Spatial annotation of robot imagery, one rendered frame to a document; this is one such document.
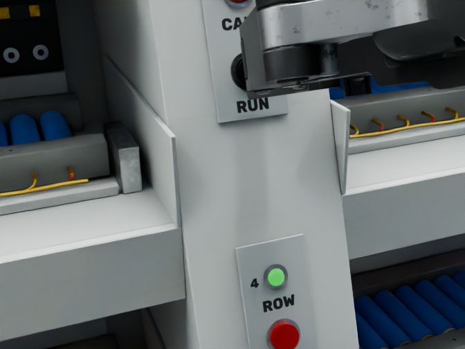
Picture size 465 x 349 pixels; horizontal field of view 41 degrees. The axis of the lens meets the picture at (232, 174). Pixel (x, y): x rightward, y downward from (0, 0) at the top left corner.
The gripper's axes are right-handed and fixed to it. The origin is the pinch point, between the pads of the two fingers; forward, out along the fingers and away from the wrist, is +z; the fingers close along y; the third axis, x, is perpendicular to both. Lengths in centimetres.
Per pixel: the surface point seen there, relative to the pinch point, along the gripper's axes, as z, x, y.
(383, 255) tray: 21.8, -16.8, 17.0
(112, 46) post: 18.2, 3.5, -4.7
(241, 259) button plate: 4.7, -9.8, -1.9
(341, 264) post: 4.9, -11.4, 4.1
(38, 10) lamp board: 20.5, 6.8, -9.2
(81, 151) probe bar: 11.4, -3.2, -8.6
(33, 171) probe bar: 11.7, -3.9, -11.5
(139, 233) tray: 5.0, -7.5, -7.0
